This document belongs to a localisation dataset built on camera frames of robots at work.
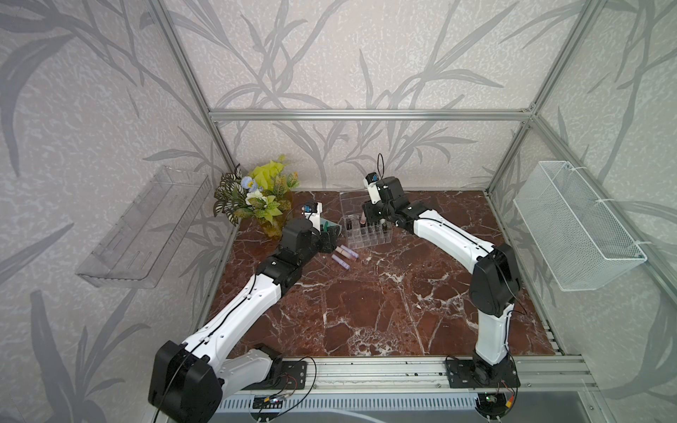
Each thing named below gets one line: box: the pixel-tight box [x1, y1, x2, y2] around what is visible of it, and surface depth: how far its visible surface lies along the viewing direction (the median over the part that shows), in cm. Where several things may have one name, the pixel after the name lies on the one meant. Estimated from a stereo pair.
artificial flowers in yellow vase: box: [213, 155, 300, 238], surface depth 90 cm
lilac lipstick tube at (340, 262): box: [331, 253, 351, 271], surface depth 98 cm
